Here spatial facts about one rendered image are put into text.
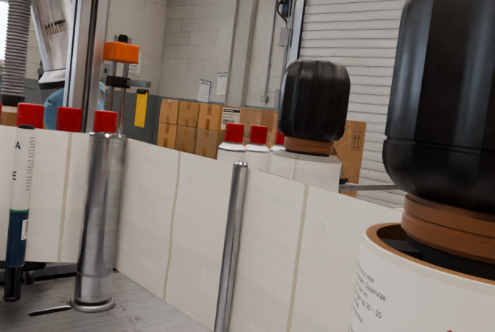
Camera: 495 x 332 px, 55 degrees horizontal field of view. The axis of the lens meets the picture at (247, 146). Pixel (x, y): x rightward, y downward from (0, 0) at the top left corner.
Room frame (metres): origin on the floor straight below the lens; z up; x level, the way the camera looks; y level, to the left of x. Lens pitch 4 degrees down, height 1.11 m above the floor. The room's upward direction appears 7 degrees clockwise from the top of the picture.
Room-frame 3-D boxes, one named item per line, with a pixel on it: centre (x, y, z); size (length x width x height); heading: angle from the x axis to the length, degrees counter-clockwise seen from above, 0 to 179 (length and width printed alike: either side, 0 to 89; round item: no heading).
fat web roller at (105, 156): (0.51, 0.15, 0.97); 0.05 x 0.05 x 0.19
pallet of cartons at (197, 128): (5.21, 0.30, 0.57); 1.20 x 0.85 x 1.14; 143
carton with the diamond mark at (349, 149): (1.43, -0.16, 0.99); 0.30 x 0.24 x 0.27; 132
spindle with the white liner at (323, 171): (0.58, -0.07, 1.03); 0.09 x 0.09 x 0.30
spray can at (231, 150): (0.86, 0.03, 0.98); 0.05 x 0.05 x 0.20
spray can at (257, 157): (0.90, -0.02, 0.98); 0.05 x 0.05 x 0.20
